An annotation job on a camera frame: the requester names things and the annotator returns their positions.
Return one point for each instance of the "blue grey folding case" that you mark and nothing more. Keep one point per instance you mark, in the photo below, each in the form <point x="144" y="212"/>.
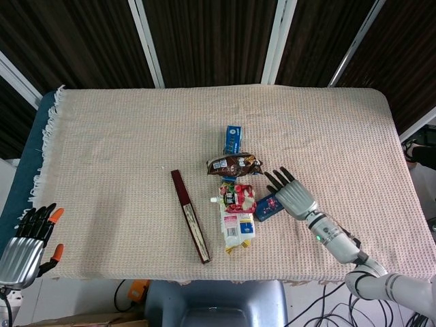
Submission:
<point x="267" y="208"/>

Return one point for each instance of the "red fruit spout pouch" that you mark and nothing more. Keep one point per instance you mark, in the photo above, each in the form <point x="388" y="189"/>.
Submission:
<point x="242" y="199"/>

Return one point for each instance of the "brown cardboard box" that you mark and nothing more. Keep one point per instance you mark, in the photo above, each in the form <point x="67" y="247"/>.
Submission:
<point x="85" y="320"/>

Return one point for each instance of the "pink snack packet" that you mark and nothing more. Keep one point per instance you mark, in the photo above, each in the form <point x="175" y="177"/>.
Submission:
<point x="238" y="211"/>

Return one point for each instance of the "blue white carton box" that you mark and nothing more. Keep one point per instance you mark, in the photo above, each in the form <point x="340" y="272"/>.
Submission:
<point x="233" y="139"/>

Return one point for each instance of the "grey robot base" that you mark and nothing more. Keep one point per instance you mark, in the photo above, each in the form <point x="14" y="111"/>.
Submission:
<point x="214" y="299"/>

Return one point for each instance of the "orange floor device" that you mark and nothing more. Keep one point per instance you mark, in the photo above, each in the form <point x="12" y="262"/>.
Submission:
<point x="138" y="293"/>

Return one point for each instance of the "teal table pad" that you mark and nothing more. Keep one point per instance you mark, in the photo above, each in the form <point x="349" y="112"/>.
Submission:
<point x="24" y="170"/>

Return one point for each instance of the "beige waffle tablecloth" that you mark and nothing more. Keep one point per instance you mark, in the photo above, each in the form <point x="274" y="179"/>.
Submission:
<point x="119" y="153"/>

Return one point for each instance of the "white screen frame post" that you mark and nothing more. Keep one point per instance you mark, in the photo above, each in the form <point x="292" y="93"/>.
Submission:
<point x="419" y="126"/>
<point x="146" y="41"/>
<point x="277" y="41"/>
<point x="17" y="80"/>
<point x="357" y="41"/>

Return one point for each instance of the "brown snack bag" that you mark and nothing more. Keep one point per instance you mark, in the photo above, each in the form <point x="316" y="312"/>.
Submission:
<point x="235" y="165"/>

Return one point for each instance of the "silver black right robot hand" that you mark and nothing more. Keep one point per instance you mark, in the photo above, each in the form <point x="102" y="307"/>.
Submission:
<point x="296" y="201"/>

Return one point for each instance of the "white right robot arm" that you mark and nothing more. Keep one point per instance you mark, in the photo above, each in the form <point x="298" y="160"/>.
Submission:
<point x="340" y="242"/>

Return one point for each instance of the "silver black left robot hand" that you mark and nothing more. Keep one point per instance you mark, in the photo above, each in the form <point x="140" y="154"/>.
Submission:
<point x="20" y="259"/>

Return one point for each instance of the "white yellow snack bag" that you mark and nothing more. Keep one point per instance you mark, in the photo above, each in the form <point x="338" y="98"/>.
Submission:
<point x="235" y="231"/>

